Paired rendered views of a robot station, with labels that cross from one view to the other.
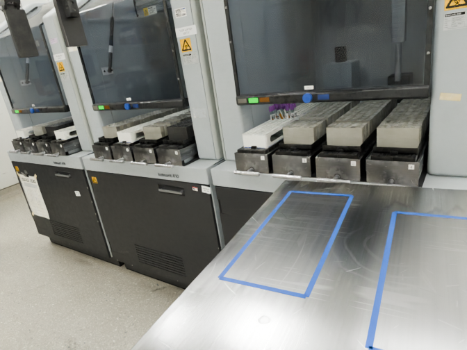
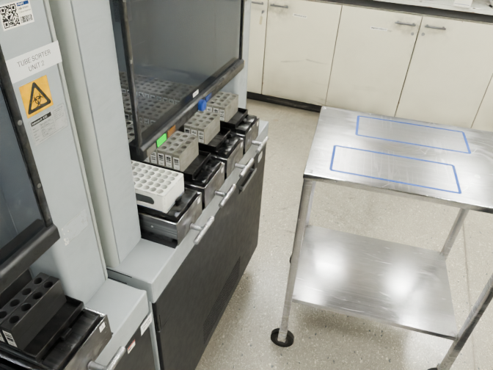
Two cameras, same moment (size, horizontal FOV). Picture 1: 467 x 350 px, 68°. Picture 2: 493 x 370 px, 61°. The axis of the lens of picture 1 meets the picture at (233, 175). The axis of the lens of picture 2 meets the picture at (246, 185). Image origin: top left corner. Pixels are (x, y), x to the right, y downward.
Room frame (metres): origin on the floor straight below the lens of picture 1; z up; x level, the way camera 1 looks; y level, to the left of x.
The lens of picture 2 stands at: (1.27, 0.72, 1.46)
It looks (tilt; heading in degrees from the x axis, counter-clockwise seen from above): 36 degrees down; 252
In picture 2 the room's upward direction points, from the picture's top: 3 degrees clockwise
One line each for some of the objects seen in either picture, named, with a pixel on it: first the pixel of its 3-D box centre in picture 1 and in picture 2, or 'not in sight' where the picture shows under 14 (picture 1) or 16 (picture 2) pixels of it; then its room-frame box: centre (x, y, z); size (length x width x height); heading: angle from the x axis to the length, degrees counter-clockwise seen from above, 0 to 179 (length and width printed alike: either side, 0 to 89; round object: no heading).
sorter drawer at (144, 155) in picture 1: (190, 134); not in sight; (1.74, 0.19, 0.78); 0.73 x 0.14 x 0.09; 144
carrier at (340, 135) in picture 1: (345, 136); (209, 129); (1.04, -0.36, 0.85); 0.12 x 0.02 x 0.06; 53
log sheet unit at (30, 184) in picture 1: (32, 196); not in sight; (2.18, 1.35, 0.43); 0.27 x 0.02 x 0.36; 54
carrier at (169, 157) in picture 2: (302, 133); (178, 152); (1.15, -0.26, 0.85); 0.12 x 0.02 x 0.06; 54
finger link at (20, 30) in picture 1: (21, 34); not in sight; (0.61, 0.30, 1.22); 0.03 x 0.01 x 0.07; 143
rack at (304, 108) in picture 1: (305, 113); not in sight; (1.56, -0.37, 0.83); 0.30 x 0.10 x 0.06; 144
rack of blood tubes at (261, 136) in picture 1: (273, 131); (122, 180); (1.31, -0.18, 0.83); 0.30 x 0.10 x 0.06; 143
